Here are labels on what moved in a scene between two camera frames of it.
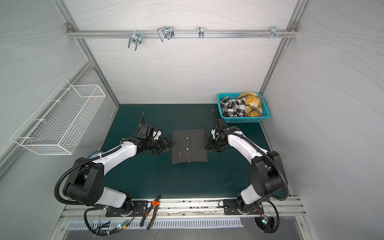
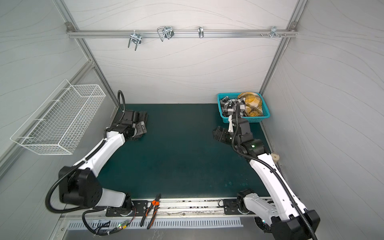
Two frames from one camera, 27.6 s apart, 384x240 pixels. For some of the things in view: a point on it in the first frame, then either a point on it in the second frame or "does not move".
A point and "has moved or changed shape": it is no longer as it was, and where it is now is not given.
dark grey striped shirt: x=188 y=146 has moved or changed shape
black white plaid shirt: x=233 y=107 does not move
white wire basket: x=59 y=124 does not move
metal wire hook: x=166 y=32 does not move
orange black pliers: x=155 y=203 does not move
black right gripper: x=215 y=144 to x=237 y=120
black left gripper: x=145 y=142 to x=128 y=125
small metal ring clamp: x=201 y=33 does not move
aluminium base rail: x=188 y=208 does not move
